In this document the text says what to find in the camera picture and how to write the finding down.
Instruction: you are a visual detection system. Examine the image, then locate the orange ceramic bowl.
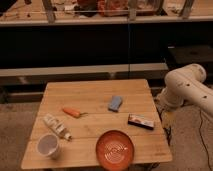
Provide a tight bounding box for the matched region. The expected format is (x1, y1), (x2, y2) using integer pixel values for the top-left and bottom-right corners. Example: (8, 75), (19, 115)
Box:
(96, 130), (134, 171)

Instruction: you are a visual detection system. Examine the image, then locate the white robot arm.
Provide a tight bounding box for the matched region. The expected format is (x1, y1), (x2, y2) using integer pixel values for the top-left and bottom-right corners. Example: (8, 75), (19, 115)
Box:
(159, 64), (213, 119)

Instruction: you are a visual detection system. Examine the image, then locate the blue sponge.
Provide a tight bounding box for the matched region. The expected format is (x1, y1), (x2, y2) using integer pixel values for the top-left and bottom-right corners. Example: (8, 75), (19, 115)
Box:
(108, 96), (123, 112)

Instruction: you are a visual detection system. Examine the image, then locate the orange toy carrot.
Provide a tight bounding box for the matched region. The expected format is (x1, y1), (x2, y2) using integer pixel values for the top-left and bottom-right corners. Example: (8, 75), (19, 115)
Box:
(62, 107), (85, 118)

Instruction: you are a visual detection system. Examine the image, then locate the small dark printed box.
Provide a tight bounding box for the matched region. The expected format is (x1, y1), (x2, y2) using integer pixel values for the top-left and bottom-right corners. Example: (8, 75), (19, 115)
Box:
(128, 114), (155, 130)

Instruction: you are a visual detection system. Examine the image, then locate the white tube with label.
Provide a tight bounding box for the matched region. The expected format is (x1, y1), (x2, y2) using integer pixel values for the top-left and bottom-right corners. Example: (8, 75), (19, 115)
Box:
(43, 114), (72, 141)

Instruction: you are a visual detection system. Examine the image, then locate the black box on shelf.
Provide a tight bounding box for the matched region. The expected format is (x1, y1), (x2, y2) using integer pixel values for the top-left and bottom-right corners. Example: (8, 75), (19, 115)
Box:
(165, 45), (213, 74)

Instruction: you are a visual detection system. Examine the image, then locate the red object on bench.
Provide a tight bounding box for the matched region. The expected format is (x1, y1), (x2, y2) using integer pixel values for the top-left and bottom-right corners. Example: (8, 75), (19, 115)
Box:
(97, 0), (128, 16)

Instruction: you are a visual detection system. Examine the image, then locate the white paper cup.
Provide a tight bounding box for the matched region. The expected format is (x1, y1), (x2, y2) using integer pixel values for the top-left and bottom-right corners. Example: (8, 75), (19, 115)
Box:
(37, 134), (60, 159)

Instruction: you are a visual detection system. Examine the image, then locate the black cable on floor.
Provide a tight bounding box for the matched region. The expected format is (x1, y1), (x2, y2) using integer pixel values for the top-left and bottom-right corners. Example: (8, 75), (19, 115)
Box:
(198, 109), (213, 171)

